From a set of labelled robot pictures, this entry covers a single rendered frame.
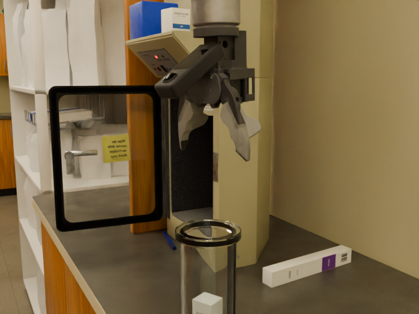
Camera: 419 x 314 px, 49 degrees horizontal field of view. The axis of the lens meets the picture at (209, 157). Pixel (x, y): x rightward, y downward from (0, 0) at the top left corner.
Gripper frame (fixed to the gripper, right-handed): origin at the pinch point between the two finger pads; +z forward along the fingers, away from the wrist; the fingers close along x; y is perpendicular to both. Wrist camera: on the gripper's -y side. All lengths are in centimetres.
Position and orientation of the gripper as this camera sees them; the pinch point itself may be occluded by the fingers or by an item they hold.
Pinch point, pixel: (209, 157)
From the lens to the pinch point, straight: 74.5
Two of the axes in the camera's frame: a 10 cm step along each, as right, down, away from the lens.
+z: 0.3, 9.8, 2.0
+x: -7.0, -1.3, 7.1
